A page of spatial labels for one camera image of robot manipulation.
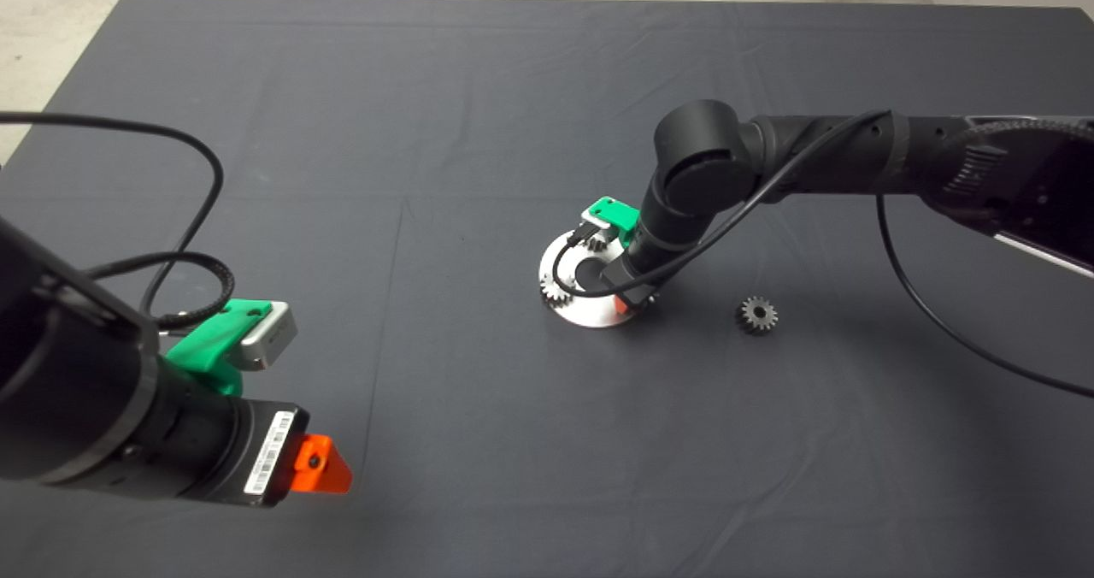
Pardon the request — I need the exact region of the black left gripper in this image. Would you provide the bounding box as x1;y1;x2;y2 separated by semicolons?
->
205;398;353;509

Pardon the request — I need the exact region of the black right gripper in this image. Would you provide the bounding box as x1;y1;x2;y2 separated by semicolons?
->
603;258;664;315

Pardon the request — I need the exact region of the round metal plate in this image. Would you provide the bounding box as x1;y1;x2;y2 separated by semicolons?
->
538;227;650;329

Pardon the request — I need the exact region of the dark grey table cloth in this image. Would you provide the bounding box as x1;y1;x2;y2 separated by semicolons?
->
0;0;1094;578

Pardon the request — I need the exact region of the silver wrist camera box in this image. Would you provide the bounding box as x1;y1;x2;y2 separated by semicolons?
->
238;302;298;370
581;207;633;239

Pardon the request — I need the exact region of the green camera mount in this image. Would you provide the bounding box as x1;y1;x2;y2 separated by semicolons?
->
596;197;642;250
165;298;274;398

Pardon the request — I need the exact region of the thin black camera cable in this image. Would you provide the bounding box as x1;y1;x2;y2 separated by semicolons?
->
0;112;226;316
551;109;1094;398

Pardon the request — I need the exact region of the braided black cable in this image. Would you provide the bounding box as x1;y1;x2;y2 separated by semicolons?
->
85;251;234;333

